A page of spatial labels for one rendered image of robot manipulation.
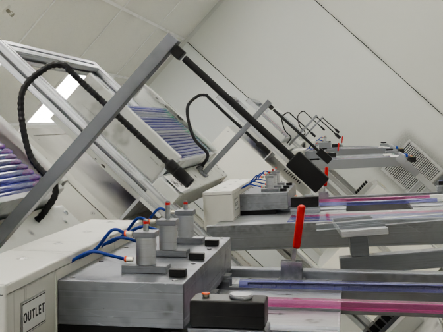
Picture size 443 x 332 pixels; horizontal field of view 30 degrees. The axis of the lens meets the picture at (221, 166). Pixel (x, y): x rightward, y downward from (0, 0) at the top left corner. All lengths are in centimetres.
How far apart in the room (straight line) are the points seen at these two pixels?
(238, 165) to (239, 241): 358
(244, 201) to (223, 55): 647
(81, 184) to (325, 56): 670
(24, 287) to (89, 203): 126
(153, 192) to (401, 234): 59
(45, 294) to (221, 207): 136
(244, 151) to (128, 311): 470
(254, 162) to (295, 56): 323
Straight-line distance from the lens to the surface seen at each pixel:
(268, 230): 197
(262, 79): 864
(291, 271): 117
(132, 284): 86
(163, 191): 196
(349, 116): 859
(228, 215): 217
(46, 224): 120
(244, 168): 555
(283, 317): 97
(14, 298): 79
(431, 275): 120
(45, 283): 85
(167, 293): 85
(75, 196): 207
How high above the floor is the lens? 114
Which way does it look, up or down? 4 degrees up
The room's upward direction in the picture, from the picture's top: 47 degrees counter-clockwise
